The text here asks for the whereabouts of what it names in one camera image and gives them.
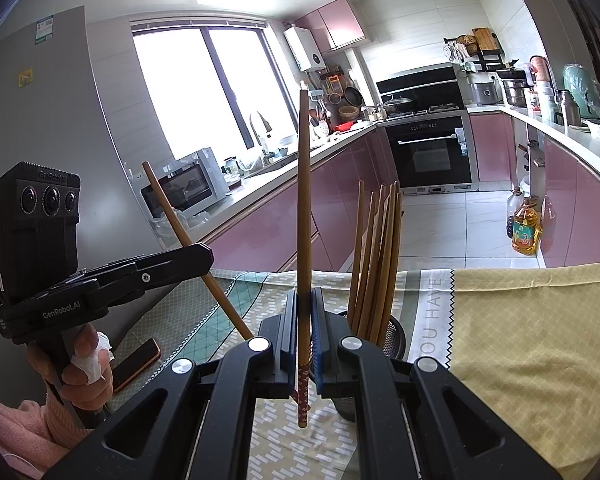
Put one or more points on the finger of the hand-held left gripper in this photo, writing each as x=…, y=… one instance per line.
x=180, y=262
x=130, y=261

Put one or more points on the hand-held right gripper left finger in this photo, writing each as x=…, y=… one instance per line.
x=290, y=340

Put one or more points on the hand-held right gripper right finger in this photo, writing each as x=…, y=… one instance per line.
x=316, y=350

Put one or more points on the red-tipped wooden chopstick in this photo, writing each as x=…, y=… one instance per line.
x=304, y=185
x=170, y=210

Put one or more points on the black mesh utensil holder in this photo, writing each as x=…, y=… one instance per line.
x=395, y=340

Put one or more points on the bundle of wooden chopsticks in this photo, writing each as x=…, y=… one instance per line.
x=375, y=260

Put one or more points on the person's left hand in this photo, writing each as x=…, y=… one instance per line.
x=87, y=392

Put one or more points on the silver toaster oven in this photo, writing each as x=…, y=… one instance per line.
x=190, y=185

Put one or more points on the black smartphone orange case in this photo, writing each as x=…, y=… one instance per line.
x=137, y=362

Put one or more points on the glass teapot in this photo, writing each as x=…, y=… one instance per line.
x=232, y=170

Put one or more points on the grey refrigerator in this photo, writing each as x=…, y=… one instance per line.
x=55, y=120

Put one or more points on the chrome sink faucet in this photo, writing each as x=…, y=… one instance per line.
x=256, y=130

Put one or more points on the pink base cabinets long run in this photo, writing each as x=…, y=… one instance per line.
x=330, y=190

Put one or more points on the yellow sticker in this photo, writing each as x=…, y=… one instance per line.
x=26, y=77

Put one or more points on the kitchen window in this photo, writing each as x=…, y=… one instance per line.
x=205, y=85

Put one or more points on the patterned tablecloth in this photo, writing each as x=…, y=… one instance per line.
x=520, y=360

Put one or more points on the green white label sticker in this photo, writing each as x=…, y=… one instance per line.
x=43, y=31

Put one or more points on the black built-in oven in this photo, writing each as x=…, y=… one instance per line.
x=430, y=152

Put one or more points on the yellow cooking oil bottle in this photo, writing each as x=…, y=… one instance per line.
x=525, y=232

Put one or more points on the hanging frying pan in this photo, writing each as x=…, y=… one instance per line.
x=352, y=96

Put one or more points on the white water heater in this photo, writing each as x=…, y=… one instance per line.
x=305, y=47

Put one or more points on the wok on stove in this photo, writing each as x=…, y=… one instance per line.
x=397, y=105

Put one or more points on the black range hood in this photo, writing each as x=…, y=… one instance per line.
x=420, y=85

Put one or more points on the pink base cabinets curved run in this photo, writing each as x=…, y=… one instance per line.
x=570, y=200

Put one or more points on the silver rice cooker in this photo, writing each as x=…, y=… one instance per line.
x=485, y=91

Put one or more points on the steel stock pot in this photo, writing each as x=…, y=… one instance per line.
x=515, y=90

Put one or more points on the black storage rack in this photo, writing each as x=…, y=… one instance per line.
x=487, y=60

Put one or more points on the steel thermos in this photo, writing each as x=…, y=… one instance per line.
x=569, y=110

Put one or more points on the wooden cutting board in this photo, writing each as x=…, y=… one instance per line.
x=483, y=40

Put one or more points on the pink kettle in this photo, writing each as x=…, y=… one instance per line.
x=540, y=67

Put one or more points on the green plastic bag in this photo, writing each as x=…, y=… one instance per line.
x=582, y=90

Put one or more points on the pink wall cabinet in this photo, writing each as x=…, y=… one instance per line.
x=337, y=22

